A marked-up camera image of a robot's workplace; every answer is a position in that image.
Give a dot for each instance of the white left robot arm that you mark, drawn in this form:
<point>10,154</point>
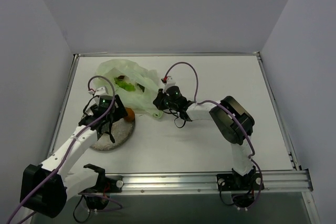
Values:
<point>47,186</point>

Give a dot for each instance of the aluminium table frame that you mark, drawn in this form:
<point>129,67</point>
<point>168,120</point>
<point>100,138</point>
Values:
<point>159,158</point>

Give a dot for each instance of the pale green plastic bag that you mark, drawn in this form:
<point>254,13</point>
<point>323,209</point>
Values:
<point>145,81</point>

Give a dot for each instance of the orange fake fruit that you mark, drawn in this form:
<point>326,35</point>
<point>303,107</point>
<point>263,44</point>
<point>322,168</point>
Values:
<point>130,115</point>

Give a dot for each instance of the speckled round plate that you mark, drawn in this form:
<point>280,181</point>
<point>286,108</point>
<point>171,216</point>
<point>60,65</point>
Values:
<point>121,131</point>

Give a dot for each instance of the green fake grapes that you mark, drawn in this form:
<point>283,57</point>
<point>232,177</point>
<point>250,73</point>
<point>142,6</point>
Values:
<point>124,85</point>

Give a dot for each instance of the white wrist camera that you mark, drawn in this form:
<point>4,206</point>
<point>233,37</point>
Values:
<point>168,82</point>
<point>99,91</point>

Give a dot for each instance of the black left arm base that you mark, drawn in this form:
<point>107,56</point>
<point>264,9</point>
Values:
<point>97,198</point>

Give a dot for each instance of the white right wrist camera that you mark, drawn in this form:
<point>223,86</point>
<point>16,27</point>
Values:
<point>168,82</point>

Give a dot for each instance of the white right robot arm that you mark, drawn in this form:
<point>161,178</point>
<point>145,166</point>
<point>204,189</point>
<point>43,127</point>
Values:
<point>233,121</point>

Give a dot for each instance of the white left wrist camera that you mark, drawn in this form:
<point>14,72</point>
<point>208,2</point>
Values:
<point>99,91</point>

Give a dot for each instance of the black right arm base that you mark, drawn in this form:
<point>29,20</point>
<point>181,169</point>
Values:
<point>239,191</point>

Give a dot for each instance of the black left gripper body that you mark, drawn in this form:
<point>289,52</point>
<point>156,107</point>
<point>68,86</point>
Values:
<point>104,123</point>

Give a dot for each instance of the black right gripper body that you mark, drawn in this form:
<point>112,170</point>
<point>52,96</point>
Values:
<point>159,101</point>

